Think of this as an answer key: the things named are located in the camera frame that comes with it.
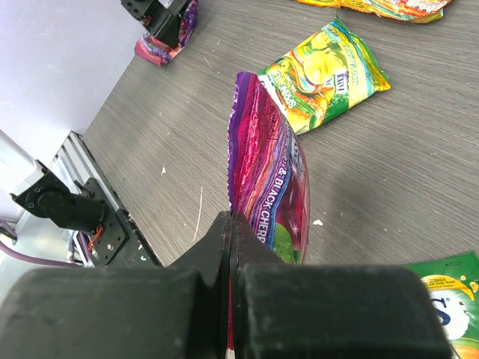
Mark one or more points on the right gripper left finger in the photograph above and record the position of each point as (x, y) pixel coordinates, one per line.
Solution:
(180, 311)

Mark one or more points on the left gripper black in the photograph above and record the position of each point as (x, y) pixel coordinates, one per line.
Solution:
(161, 19)

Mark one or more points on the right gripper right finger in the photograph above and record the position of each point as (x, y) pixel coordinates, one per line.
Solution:
(354, 311)

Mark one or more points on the purple Fox's berries candy bag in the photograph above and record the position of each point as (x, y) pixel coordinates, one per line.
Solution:
(163, 50)

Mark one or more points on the small purple snack packet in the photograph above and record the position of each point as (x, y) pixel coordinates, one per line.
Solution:
(267, 172)

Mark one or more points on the yellow green Fox's candy bag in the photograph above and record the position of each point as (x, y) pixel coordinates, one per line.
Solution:
(452, 283)

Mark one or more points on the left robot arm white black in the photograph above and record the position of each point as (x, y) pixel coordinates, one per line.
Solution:
(45, 195)

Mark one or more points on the orange candy bag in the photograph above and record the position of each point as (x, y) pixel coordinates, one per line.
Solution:
(414, 11)

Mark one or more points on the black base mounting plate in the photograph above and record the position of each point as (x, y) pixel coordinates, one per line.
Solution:
(121, 244)

